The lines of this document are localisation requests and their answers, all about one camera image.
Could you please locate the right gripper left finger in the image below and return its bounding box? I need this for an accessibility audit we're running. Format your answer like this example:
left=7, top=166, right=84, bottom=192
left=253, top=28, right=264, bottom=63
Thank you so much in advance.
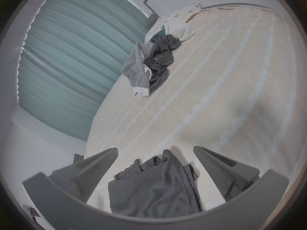
left=49, top=148, right=118, bottom=199

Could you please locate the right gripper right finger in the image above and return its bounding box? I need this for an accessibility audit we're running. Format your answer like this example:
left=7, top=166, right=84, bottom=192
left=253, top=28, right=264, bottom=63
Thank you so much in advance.
left=193, top=146, right=260, bottom=201

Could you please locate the black T-shirt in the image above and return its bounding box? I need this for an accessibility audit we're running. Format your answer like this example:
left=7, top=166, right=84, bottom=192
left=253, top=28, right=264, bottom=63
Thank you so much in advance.
left=107, top=149, right=204, bottom=218

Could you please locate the bed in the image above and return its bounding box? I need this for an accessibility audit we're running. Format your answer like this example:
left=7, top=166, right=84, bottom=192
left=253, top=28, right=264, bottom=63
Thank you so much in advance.
left=84, top=0, right=307, bottom=213

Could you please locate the pile of clothes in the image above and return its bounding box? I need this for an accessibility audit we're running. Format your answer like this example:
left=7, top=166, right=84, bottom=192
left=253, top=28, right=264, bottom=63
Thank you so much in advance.
left=121, top=23, right=197, bottom=97

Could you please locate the blue-green curtain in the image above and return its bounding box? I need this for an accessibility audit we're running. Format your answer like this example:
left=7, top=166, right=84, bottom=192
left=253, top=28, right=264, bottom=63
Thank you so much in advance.
left=17, top=49, right=106, bottom=142
left=22, top=0, right=150, bottom=98

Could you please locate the white printed pillow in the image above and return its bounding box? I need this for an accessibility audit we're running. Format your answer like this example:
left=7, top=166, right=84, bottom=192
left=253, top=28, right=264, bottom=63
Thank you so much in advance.
left=145, top=3, right=201, bottom=39

